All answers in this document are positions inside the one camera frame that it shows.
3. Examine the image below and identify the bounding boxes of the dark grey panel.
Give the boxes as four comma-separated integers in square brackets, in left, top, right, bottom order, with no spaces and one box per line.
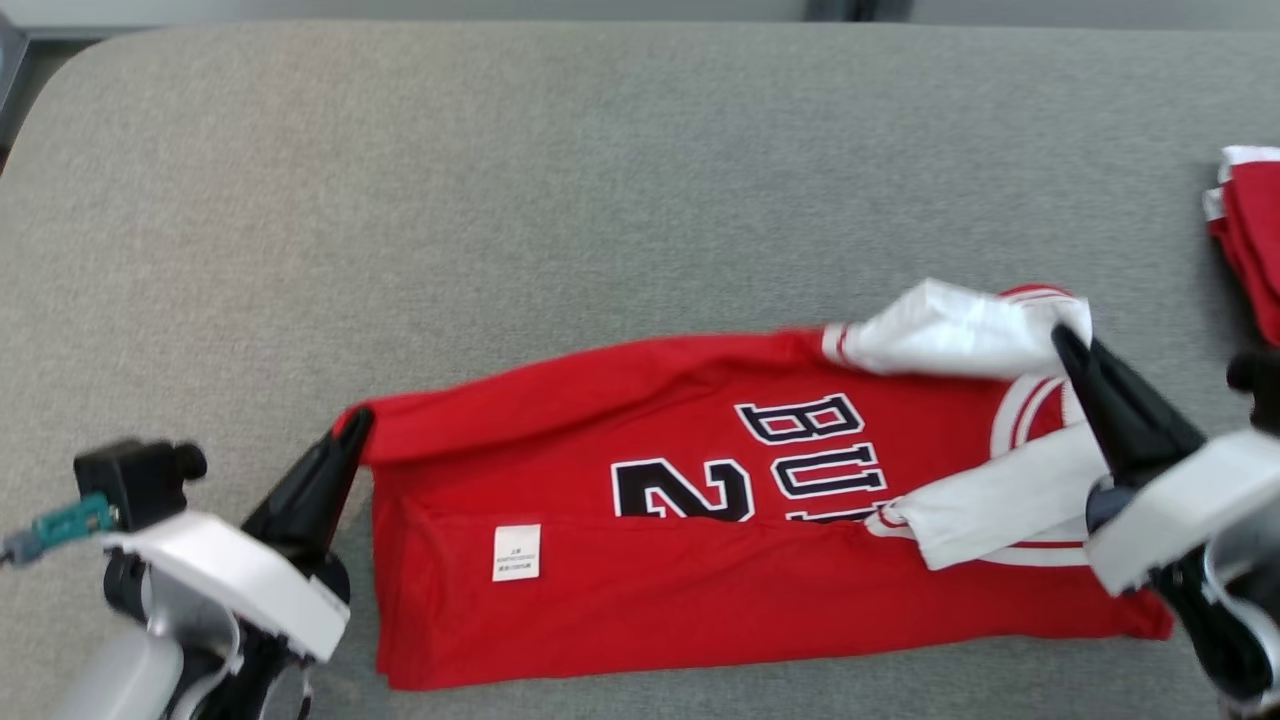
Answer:
[0,14,32,173]

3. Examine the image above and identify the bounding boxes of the red and white jersey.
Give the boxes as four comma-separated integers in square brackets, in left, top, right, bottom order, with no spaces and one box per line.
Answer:
[335,278,1177,693]

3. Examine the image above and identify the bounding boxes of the red and white shorts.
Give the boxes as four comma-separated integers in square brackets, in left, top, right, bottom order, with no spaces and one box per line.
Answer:
[1202,145,1280,348]

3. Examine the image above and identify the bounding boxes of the teal left cable connector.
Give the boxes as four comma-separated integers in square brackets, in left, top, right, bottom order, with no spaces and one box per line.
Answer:
[0,493,119,569]

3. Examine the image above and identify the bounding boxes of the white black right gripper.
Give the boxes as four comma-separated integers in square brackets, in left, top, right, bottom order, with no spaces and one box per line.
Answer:
[1050,323,1280,599]

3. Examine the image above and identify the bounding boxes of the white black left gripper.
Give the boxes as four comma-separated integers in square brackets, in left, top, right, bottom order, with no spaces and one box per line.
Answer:
[100,405,377,663]

